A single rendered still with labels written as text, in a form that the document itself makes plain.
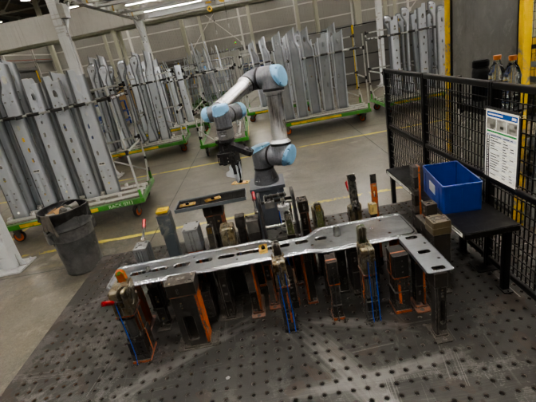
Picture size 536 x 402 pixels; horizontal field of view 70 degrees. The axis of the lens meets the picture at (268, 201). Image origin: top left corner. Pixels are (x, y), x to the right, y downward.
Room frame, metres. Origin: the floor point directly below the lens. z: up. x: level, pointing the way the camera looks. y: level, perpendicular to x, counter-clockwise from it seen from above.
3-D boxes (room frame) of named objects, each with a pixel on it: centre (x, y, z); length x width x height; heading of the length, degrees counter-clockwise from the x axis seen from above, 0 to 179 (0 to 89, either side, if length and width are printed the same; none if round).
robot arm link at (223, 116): (1.75, 0.13, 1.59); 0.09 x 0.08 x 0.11; 145
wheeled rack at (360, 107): (8.64, -1.59, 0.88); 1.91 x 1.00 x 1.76; 85
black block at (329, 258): (1.38, -0.21, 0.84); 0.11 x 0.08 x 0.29; 179
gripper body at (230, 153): (1.75, 0.14, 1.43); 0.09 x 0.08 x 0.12; 72
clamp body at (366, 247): (1.34, -0.34, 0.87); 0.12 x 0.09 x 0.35; 179
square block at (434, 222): (1.41, -0.68, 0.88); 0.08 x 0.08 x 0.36; 89
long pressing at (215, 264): (1.54, 0.08, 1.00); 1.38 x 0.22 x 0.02; 89
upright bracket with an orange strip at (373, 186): (1.70, -0.51, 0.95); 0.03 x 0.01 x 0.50; 89
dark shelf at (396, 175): (1.74, -0.84, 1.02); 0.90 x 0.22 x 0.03; 179
